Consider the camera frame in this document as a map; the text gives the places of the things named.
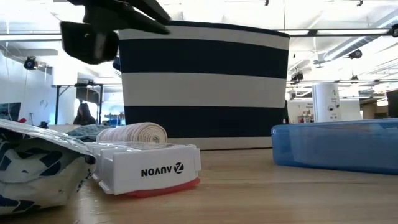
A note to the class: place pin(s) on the person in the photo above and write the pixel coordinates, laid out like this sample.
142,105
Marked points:
84,116

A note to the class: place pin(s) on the black ceiling camera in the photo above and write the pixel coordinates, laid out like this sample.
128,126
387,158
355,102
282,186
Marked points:
355,54
30,63

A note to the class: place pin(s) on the background black table frame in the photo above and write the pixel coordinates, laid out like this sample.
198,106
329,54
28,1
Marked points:
57,102

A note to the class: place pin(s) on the white Varly printed pouch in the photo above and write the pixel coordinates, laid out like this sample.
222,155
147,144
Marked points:
40,168

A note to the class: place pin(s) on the blue first aid kit box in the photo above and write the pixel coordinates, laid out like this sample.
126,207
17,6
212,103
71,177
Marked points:
335,146

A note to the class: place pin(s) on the blue patterned cloth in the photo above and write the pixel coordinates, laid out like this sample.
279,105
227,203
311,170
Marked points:
87,132

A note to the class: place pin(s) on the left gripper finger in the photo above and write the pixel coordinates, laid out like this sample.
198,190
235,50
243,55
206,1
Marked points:
152,9
143,25

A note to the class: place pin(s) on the white cylindrical device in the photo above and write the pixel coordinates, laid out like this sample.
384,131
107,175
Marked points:
326,102

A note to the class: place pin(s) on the navy white striped fabric basket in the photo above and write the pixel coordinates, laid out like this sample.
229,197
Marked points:
202,87

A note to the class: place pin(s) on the white weekly pill organizer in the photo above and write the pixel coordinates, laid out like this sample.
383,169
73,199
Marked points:
149,168

